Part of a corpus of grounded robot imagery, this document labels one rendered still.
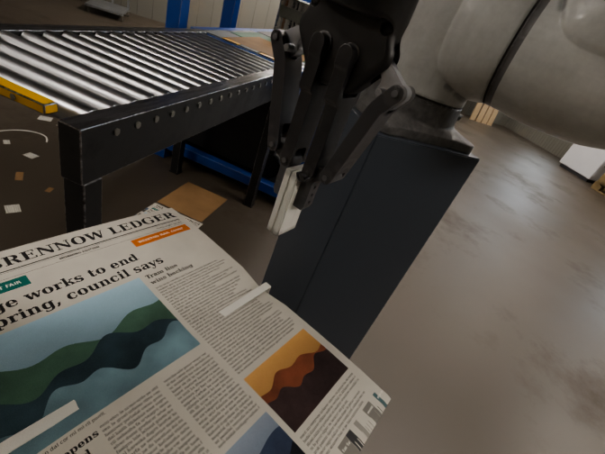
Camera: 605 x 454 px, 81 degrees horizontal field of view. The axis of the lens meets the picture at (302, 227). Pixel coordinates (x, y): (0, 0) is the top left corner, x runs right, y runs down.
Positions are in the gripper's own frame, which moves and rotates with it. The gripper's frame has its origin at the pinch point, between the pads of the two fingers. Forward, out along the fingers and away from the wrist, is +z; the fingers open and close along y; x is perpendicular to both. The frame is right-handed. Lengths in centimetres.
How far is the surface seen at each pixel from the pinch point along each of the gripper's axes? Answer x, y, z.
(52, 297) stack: -16.7, -10.9, 13.1
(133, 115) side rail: 17, -53, 16
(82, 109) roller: 9, -57, 16
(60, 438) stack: -21.5, 1.3, 13.2
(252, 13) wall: 475, -461, 42
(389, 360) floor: 93, 19, 96
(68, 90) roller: 11, -68, 17
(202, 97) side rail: 44, -63, 17
